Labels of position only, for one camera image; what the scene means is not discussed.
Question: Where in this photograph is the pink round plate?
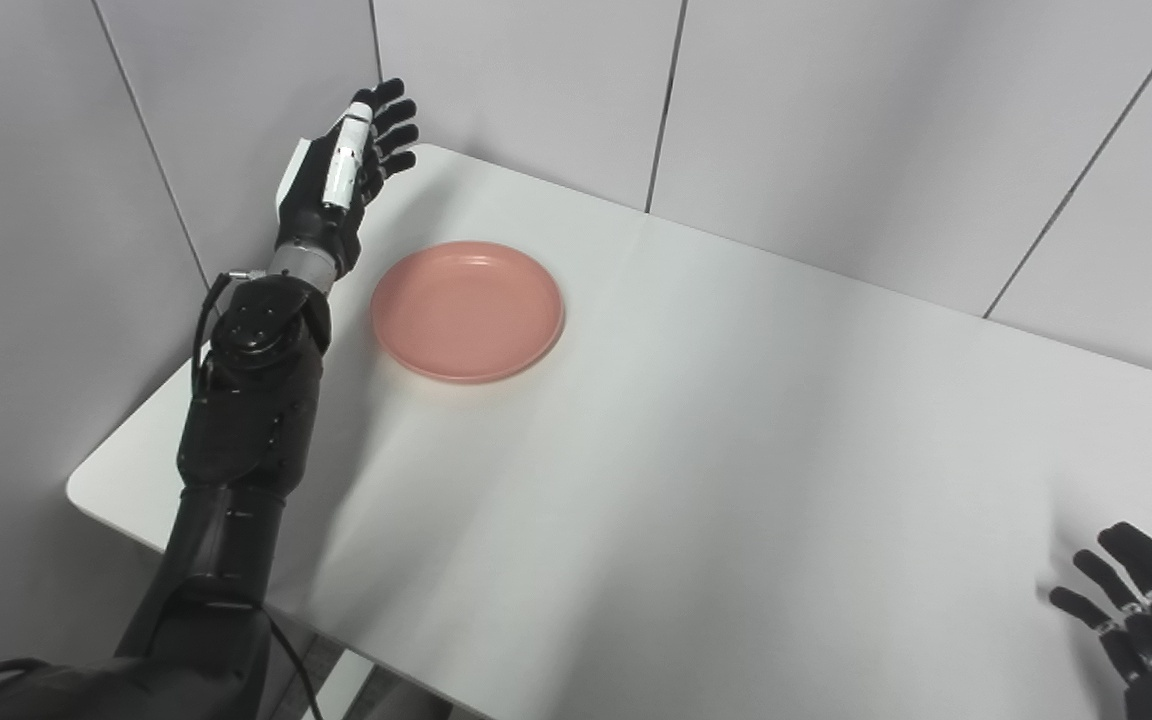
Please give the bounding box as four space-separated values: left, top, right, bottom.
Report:
370 240 566 385

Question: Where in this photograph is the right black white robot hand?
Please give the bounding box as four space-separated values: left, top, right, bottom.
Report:
1049 521 1152 720

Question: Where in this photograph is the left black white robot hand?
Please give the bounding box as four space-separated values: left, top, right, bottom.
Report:
274 78 420 281

